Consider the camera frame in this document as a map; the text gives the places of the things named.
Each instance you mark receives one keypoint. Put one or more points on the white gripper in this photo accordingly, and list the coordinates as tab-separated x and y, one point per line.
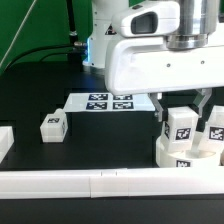
145	65

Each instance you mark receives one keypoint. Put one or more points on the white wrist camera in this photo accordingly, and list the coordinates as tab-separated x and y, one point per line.
148	18

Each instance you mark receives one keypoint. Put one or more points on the white marker sheet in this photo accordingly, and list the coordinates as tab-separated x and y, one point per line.
106	102

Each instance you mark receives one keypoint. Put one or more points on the white round stool seat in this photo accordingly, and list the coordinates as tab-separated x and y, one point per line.
190	158

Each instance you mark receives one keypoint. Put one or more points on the white left barrier block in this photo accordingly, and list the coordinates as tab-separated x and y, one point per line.
6	140

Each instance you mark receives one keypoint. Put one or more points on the white front barrier bar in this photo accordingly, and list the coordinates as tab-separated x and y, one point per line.
111	183

